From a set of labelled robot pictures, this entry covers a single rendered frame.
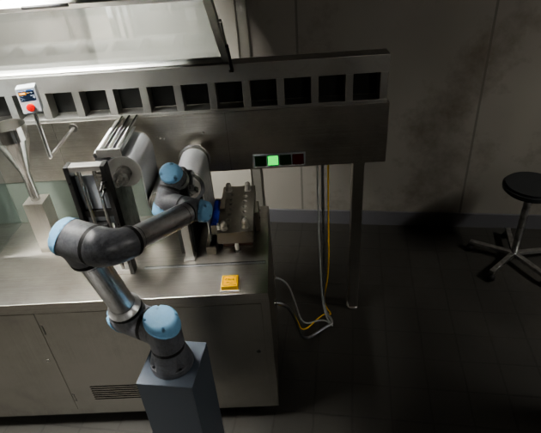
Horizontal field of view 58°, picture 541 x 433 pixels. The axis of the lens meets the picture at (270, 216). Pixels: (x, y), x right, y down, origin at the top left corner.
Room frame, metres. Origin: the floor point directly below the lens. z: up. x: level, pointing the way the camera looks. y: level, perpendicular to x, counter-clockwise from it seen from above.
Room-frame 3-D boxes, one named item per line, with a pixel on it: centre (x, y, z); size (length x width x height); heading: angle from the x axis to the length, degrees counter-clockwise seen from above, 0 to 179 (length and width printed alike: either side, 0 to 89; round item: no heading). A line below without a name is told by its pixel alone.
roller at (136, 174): (1.93, 0.58, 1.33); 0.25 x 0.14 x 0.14; 178
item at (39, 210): (1.93, 1.05, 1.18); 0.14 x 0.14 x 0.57
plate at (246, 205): (1.95, 0.15, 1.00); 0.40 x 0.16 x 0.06; 178
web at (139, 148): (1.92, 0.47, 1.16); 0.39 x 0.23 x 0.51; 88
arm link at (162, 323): (1.17, 0.39, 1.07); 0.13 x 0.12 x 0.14; 61
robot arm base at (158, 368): (1.17, 0.39, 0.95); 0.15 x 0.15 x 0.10
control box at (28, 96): (1.84, 0.89, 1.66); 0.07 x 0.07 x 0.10; 14
